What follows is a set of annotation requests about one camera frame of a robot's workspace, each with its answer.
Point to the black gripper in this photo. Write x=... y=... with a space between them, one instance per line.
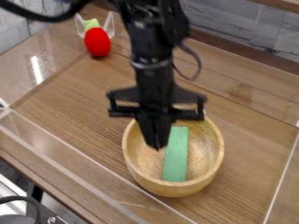
x=154 y=97

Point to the clear acrylic tray wall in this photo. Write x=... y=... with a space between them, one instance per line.
x=85 y=186

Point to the black device with screw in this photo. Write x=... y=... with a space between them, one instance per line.
x=49 y=212

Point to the red plush ball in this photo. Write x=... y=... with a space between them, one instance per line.
x=97 y=42

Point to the clear acrylic corner bracket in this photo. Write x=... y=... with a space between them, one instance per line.
x=84 y=25

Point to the green rectangular block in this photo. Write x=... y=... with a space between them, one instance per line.
x=176 y=155

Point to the brown wooden bowl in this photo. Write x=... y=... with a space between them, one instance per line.
x=144 y=160

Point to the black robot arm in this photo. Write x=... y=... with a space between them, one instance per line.
x=157 y=27

